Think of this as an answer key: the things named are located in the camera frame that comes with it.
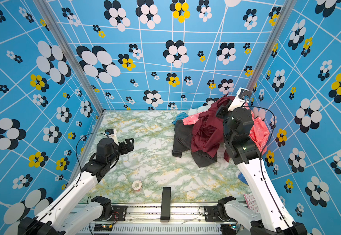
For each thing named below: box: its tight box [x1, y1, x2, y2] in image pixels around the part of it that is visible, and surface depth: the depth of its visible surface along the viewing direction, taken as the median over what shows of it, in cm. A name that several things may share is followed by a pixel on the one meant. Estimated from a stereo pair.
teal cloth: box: [171, 112, 189, 126], surface depth 117 cm
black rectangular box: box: [160, 187, 171, 221], surface depth 70 cm
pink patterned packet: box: [243, 193, 261, 214], surface depth 79 cm
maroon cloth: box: [191, 95, 236, 163], surface depth 82 cm
